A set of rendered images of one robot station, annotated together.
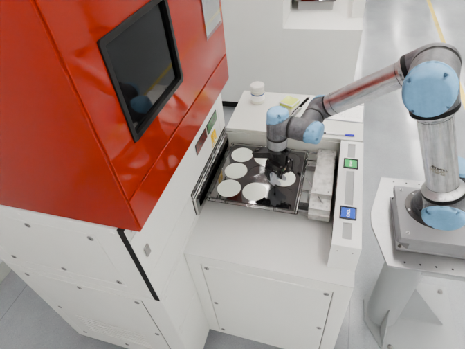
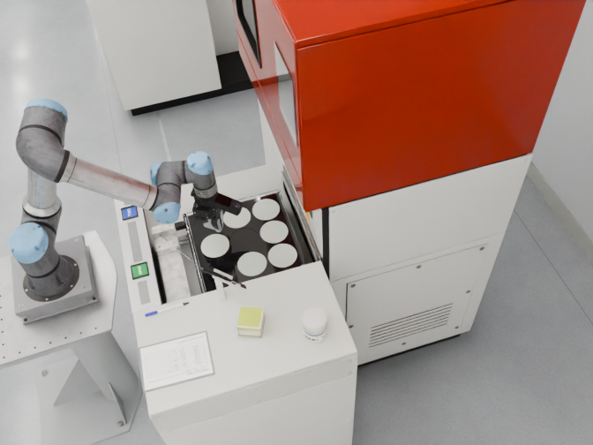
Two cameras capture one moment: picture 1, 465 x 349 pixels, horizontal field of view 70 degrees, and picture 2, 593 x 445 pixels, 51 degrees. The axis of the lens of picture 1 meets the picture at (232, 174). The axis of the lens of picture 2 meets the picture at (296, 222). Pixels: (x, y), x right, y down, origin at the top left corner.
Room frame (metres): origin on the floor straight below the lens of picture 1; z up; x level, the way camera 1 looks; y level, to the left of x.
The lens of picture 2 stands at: (2.23, -0.72, 2.64)
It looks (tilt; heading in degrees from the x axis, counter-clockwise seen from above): 52 degrees down; 145
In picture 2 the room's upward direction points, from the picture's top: 4 degrees counter-clockwise
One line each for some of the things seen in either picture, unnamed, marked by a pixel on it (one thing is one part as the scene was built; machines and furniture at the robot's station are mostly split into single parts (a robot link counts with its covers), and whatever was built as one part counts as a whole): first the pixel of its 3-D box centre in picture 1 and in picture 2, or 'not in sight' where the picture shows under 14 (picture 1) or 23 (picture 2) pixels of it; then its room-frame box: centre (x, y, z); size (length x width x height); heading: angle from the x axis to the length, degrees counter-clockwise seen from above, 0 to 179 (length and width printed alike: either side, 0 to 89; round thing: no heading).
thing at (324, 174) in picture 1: (322, 184); (172, 268); (0.96, -0.37, 0.87); 0.36 x 0.08 x 0.03; 159
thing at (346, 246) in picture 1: (347, 199); (139, 253); (0.84, -0.43, 0.89); 0.55 x 0.09 x 0.14; 159
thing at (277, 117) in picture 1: (277, 124); (200, 169); (0.94, -0.18, 1.22); 0.09 x 0.08 x 0.11; 56
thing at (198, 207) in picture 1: (213, 170); (300, 222); (1.10, 0.08, 0.89); 0.44 x 0.02 x 0.10; 159
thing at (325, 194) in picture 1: (321, 193); (167, 246); (0.89, -0.34, 0.89); 0.08 x 0.03 x 0.03; 69
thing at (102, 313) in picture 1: (152, 250); (369, 239); (1.06, 0.48, 0.41); 0.82 x 0.71 x 0.82; 159
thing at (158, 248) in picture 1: (190, 177); (288, 162); (0.94, 0.16, 1.02); 0.82 x 0.03 x 0.40; 159
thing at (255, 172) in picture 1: (259, 174); (244, 239); (1.04, -0.12, 0.90); 0.34 x 0.34 x 0.01; 69
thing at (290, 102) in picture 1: (289, 106); (251, 321); (1.37, -0.31, 1.00); 0.07 x 0.07 x 0.07; 46
